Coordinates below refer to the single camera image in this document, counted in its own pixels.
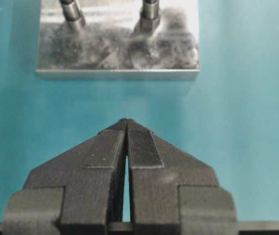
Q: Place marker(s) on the rear threaded steel shaft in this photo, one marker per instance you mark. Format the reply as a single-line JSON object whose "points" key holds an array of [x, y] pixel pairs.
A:
{"points": [[73, 14]]}

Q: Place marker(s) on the threaded steel shaft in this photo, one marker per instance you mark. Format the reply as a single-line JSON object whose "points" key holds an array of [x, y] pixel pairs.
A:
{"points": [[149, 18], [73, 14]]}

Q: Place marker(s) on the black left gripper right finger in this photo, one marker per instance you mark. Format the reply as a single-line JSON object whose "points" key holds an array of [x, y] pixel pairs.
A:
{"points": [[173, 193]]}

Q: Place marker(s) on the grey metal base plate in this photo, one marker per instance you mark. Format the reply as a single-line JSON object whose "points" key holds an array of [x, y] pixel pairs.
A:
{"points": [[106, 48]]}

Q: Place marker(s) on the front threaded steel shaft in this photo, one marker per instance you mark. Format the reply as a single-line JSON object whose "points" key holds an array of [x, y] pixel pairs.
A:
{"points": [[149, 18]]}

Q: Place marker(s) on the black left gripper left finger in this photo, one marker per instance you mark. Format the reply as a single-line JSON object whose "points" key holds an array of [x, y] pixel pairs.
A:
{"points": [[76, 193]]}

